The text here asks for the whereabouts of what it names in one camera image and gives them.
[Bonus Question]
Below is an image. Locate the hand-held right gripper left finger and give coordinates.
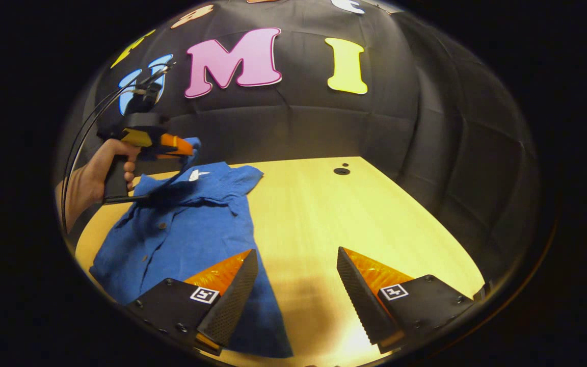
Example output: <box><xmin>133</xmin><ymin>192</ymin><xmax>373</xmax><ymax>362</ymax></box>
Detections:
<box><xmin>126</xmin><ymin>249</ymin><xmax>259</xmax><ymax>356</ymax></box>

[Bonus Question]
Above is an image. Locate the blue shirt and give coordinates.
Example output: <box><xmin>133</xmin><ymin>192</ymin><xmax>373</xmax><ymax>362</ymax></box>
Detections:
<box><xmin>89</xmin><ymin>137</ymin><xmax>294</xmax><ymax>358</ymax></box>

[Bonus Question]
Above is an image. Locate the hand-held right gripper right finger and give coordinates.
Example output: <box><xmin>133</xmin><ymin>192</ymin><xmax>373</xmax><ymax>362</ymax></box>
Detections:
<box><xmin>337</xmin><ymin>247</ymin><xmax>475</xmax><ymax>353</ymax></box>

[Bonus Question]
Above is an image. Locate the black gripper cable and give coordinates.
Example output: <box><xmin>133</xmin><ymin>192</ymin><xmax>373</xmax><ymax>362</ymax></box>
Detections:
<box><xmin>60</xmin><ymin>71</ymin><xmax>169</xmax><ymax>232</ymax></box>

